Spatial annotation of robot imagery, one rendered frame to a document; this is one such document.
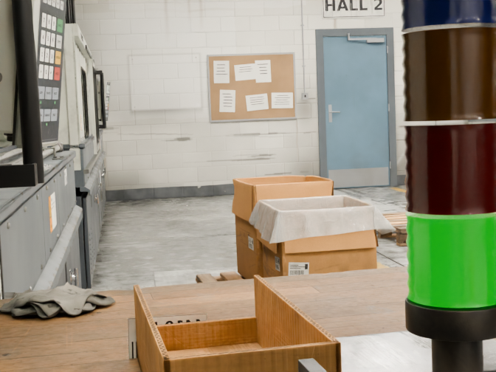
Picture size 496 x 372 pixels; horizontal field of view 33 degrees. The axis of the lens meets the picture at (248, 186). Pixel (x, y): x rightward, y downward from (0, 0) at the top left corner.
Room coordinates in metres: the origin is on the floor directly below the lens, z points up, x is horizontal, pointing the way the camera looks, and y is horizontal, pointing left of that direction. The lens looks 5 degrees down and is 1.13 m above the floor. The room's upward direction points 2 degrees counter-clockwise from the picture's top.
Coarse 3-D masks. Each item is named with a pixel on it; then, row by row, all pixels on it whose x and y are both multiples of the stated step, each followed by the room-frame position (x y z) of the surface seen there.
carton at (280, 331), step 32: (256, 288) 0.78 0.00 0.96; (128, 320) 0.77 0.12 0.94; (160, 320) 0.78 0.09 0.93; (192, 320) 0.78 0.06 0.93; (224, 320) 0.78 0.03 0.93; (256, 320) 0.79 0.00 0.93; (288, 320) 0.67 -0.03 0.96; (128, 352) 0.77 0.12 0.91; (160, 352) 0.54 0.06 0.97; (192, 352) 0.76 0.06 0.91; (224, 352) 0.54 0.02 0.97; (256, 352) 0.54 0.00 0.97; (288, 352) 0.54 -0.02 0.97; (320, 352) 0.55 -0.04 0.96
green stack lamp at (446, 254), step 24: (408, 216) 0.32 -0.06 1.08; (432, 216) 0.32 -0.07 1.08; (456, 216) 0.31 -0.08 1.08; (480, 216) 0.31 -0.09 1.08; (408, 240) 0.32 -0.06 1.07; (432, 240) 0.31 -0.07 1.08; (456, 240) 0.31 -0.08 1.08; (480, 240) 0.31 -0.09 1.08; (408, 264) 0.33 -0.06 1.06; (432, 264) 0.31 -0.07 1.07; (456, 264) 0.31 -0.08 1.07; (480, 264) 0.31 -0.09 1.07; (408, 288) 0.33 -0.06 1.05; (432, 288) 0.31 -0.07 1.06; (456, 288) 0.31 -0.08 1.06; (480, 288) 0.31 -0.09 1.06
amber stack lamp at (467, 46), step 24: (408, 48) 0.32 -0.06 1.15; (432, 48) 0.31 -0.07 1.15; (456, 48) 0.31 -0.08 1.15; (480, 48) 0.31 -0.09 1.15; (408, 72) 0.32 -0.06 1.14; (432, 72) 0.31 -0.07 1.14; (456, 72) 0.31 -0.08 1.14; (480, 72) 0.31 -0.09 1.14; (408, 96) 0.32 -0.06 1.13; (432, 96) 0.31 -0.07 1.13; (456, 96) 0.31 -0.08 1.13; (480, 96) 0.31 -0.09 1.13; (408, 120) 0.32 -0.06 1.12; (432, 120) 0.31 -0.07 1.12
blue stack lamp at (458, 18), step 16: (416, 0) 0.31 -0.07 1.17; (432, 0) 0.31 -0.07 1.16; (448, 0) 0.31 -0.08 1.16; (464, 0) 0.31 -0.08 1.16; (480, 0) 0.31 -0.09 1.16; (416, 16) 0.32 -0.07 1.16; (432, 16) 0.31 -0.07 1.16; (448, 16) 0.31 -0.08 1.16; (464, 16) 0.31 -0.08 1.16; (480, 16) 0.31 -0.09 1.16
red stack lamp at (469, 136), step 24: (408, 144) 0.32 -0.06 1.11; (432, 144) 0.31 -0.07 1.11; (456, 144) 0.31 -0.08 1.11; (480, 144) 0.31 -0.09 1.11; (408, 168) 0.32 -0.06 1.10; (432, 168) 0.31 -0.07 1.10; (456, 168) 0.31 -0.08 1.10; (480, 168) 0.31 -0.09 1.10; (408, 192) 0.32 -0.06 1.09; (432, 192) 0.31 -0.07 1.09; (456, 192) 0.31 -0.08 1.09; (480, 192) 0.31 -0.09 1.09
